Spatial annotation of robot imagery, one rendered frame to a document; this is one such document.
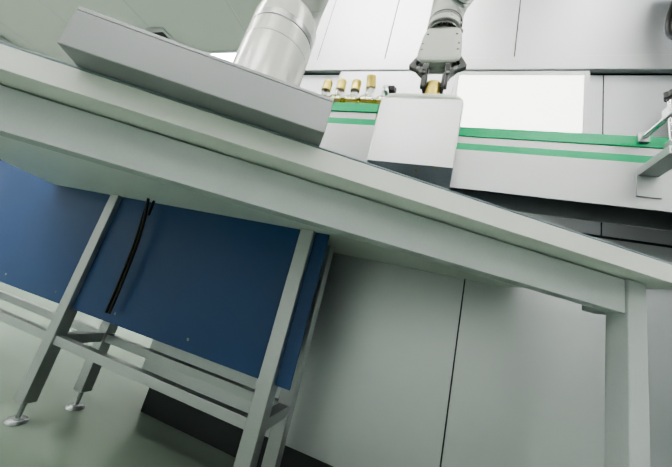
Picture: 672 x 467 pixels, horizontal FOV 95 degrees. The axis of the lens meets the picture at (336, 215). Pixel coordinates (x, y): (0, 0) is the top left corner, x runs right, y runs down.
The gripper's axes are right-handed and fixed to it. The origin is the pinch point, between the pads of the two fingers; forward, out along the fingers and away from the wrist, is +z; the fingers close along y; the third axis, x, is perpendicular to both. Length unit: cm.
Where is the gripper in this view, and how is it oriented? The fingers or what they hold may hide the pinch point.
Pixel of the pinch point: (433, 84)
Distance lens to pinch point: 83.4
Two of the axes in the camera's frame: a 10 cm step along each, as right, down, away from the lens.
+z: -2.4, 9.4, -2.6
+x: -2.5, -3.2, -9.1
